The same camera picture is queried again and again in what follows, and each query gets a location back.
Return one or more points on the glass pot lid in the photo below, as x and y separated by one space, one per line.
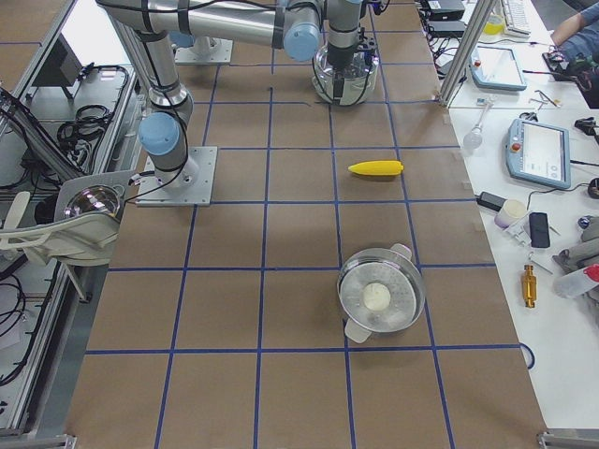
358 70

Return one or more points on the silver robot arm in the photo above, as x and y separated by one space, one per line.
326 34

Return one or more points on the yellow toy corn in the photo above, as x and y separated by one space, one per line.
377 168

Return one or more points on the white paper cup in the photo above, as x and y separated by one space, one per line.
510 212

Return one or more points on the gold brass fitting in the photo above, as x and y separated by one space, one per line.
528 283

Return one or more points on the grey chair with bowl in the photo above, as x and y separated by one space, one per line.
85 227

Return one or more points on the black power adapter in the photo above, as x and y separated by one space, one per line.
490 201

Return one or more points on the near teach pendant tablet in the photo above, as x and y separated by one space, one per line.
538 153

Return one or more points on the steel steamer pot with lid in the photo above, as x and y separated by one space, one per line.
381 291

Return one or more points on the pale green electric pot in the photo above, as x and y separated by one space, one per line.
340 95

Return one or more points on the black scissors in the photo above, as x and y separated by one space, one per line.
530 116

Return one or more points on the teach pendant tablet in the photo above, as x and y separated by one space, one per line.
496 68
538 153

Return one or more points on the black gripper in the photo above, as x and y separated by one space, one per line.
338 54

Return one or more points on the far teach pendant tablet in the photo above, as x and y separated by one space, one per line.
496 68

